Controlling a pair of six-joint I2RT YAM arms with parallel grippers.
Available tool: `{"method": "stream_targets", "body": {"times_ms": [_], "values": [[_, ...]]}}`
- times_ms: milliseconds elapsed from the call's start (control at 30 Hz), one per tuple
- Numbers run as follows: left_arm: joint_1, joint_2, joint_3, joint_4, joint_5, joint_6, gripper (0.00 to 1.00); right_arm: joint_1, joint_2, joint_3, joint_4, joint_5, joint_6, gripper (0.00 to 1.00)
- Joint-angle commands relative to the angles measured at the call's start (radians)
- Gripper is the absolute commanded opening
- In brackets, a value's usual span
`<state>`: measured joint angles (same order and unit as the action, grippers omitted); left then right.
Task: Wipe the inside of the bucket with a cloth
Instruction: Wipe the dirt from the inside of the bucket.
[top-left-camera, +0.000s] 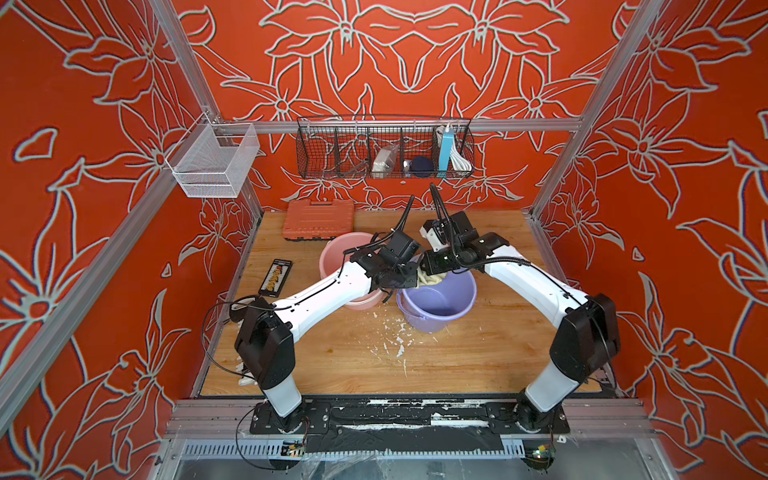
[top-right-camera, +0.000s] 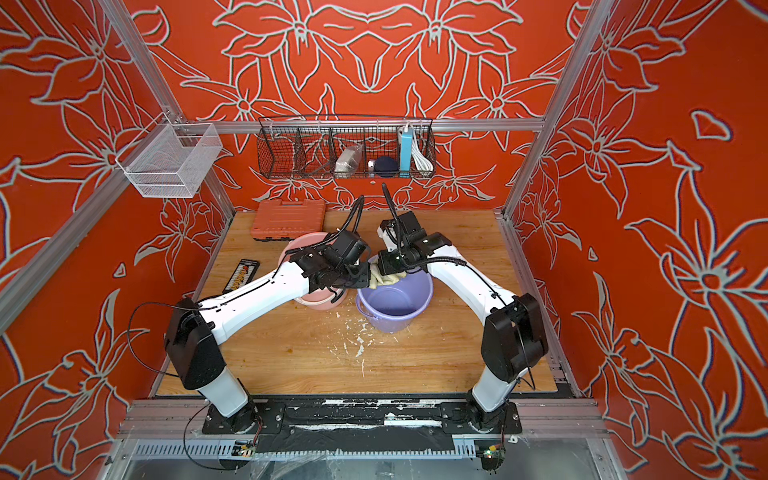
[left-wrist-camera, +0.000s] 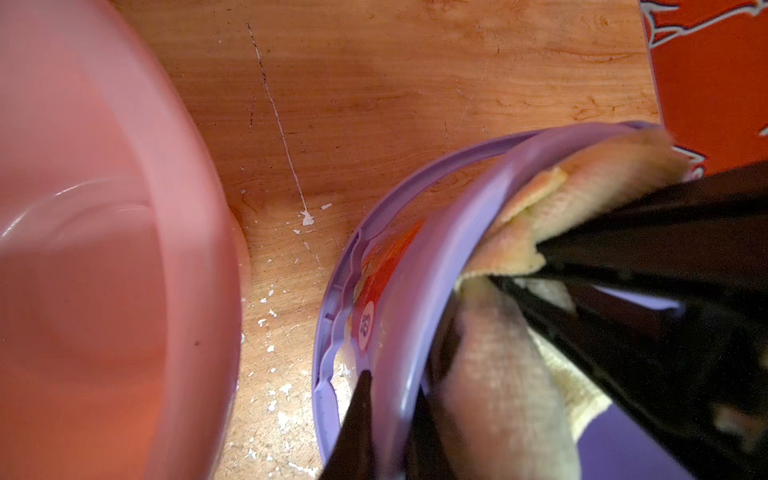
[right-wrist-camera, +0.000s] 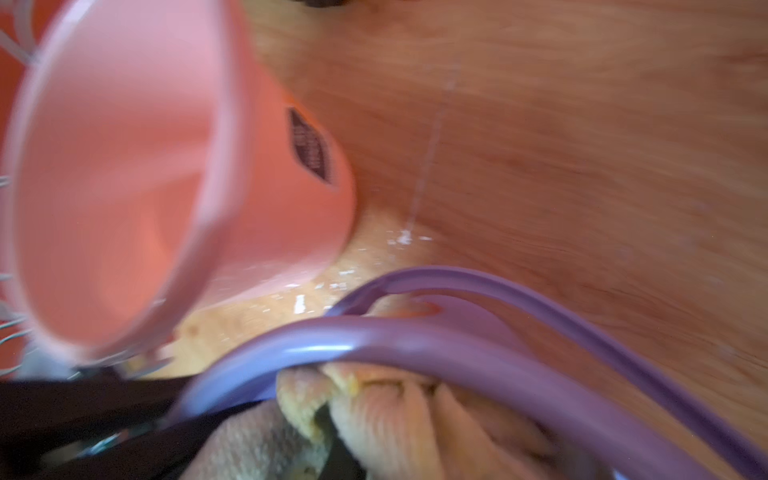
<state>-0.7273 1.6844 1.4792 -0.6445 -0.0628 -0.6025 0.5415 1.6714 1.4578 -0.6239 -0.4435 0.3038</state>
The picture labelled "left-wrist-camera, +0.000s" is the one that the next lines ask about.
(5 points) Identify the purple plastic bucket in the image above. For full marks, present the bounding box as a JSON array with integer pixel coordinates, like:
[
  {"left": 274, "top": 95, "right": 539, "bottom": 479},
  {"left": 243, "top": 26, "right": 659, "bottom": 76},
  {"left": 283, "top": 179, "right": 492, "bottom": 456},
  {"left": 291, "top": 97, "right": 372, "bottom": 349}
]
[{"left": 312, "top": 122, "right": 659, "bottom": 479}]

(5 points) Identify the yellow cloth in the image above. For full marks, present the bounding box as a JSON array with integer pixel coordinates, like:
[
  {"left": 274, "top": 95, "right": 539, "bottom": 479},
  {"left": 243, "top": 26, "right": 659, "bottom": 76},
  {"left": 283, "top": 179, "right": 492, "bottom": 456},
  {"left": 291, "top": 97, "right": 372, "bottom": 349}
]
[{"left": 430, "top": 128, "right": 688, "bottom": 479}]

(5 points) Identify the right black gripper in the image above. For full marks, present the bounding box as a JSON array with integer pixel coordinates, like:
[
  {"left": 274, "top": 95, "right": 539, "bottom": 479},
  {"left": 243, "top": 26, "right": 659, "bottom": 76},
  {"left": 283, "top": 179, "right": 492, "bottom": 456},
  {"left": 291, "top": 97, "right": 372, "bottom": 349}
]
[{"left": 491, "top": 162, "right": 767, "bottom": 479}]

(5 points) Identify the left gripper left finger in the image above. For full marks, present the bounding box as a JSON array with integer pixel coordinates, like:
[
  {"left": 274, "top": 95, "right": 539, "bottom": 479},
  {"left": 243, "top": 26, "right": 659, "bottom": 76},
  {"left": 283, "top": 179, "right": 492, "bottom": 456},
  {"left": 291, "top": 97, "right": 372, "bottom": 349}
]
[{"left": 319, "top": 370, "right": 376, "bottom": 480}]

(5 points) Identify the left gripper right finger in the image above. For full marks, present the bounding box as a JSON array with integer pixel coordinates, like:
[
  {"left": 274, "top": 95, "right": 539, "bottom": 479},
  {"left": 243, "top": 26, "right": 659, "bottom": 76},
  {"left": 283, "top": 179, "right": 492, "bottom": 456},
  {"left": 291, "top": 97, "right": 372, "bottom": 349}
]
[{"left": 404, "top": 390, "right": 456, "bottom": 480}]

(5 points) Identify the pink plastic bucket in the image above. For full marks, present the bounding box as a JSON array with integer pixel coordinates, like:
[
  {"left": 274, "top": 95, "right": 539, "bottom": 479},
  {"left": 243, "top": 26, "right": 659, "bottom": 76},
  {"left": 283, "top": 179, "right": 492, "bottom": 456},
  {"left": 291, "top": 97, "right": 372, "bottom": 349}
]
[{"left": 1, "top": 1, "right": 241, "bottom": 479}]

